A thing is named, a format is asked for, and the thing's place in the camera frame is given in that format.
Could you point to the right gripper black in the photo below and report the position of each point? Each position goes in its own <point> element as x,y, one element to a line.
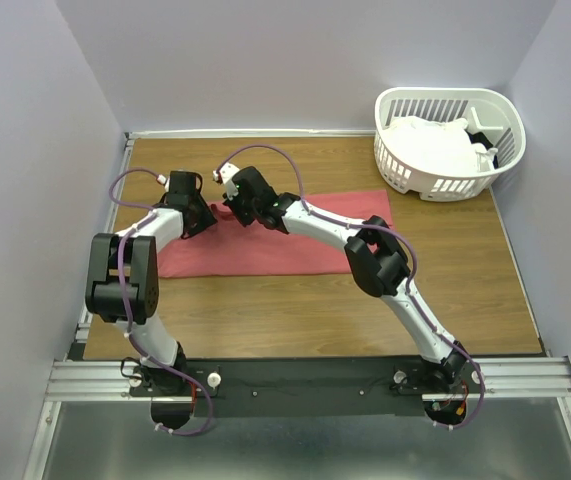
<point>230,203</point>

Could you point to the black garment in basket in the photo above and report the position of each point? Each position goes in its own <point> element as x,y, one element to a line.
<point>486,151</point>

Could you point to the red t shirt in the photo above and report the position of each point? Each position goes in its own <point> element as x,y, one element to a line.
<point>230,249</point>

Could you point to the white laundry basket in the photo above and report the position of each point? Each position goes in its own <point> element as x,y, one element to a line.
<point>486,111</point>

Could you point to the white t shirt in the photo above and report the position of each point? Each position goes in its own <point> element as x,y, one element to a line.
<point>439,148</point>

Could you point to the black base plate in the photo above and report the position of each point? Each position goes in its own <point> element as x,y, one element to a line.
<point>301,387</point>

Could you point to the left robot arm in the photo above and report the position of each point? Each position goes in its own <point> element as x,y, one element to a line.
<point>122,286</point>

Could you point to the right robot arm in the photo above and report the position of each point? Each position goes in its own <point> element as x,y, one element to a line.
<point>378,262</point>

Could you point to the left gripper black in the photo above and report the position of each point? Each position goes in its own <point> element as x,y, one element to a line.
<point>207,219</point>

